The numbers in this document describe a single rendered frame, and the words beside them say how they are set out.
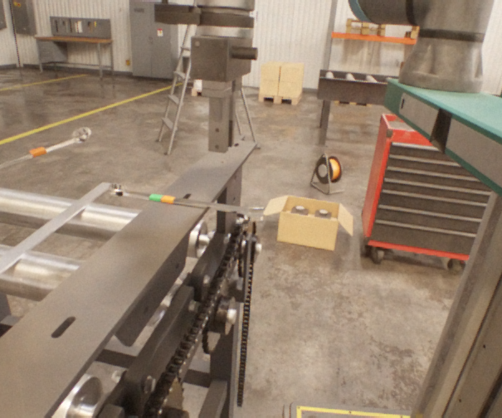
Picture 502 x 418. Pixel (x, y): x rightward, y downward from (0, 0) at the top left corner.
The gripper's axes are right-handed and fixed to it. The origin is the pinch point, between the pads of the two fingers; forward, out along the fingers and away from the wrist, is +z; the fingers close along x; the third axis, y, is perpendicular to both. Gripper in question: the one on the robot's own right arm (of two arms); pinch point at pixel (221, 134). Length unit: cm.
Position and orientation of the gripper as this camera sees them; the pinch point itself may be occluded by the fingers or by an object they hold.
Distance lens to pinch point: 57.5
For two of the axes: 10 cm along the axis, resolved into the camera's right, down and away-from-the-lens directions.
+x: 2.1, -4.0, 8.9
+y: 9.7, 1.5, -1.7
